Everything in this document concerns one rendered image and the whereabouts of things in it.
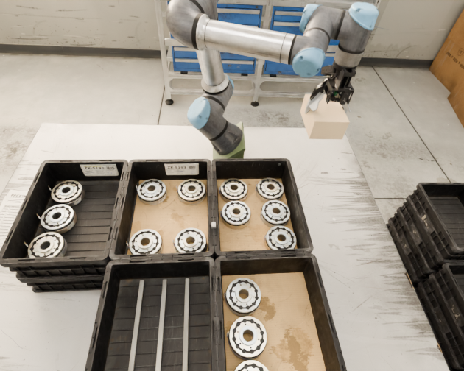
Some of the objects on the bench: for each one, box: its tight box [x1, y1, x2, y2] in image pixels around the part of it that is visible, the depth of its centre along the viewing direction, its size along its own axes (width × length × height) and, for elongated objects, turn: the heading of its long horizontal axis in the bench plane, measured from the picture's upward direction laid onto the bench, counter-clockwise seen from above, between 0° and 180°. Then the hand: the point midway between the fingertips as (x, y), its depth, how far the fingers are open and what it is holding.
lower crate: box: [16, 276, 105, 293], centre depth 109 cm, size 40×30×12 cm
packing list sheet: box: [0, 190, 28, 263], centre depth 116 cm, size 33×23×1 cm
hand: (324, 112), depth 107 cm, fingers closed on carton, 14 cm apart
